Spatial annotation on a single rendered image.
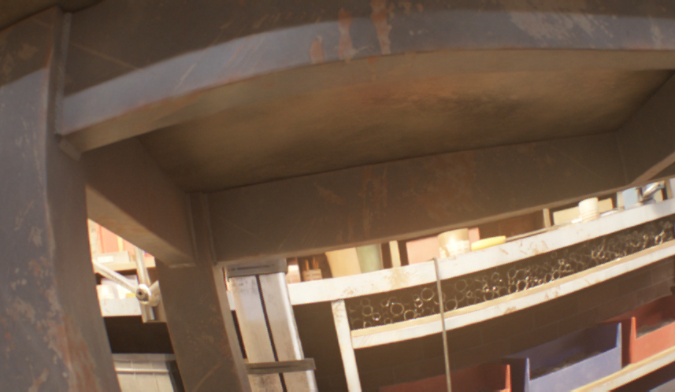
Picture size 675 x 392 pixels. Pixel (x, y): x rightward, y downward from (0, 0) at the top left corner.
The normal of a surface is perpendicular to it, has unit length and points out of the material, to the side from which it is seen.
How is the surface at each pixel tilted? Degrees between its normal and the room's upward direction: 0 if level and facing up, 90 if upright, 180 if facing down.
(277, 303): 90
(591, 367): 90
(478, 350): 90
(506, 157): 90
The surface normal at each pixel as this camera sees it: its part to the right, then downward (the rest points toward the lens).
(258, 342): 0.15, -0.21
